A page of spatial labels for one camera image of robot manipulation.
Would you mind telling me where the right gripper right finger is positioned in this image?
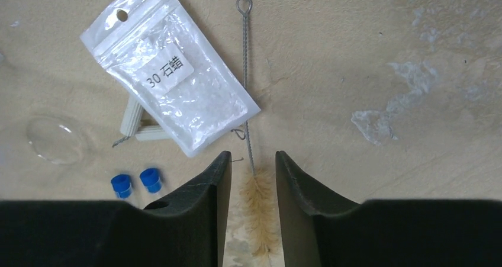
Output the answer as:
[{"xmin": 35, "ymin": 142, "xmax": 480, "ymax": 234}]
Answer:
[{"xmin": 275, "ymin": 151, "xmax": 501, "ymax": 266}]

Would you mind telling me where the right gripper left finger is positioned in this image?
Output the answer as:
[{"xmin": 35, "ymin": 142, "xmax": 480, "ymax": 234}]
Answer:
[{"xmin": 1, "ymin": 151, "xmax": 232, "ymax": 266}]

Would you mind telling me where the brown test tube brush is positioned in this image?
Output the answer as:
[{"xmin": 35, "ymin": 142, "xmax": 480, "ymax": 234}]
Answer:
[{"xmin": 236, "ymin": 0, "xmax": 279, "ymax": 266}]

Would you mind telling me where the test tube blue cap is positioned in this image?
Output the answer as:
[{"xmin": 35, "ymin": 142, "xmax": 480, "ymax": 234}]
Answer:
[
  {"xmin": 110, "ymin": 174, "xmax": 133, "ymax": 200},
  {"xmin": 139, "ymin": 168, "xmax": 162, "ymax": 194}
]

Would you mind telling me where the small clear glass dish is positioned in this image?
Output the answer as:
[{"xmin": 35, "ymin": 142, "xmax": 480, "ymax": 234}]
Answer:
[{"xmin": 25, "ymin": 115, "xmax": 88, "ymax": 166}]

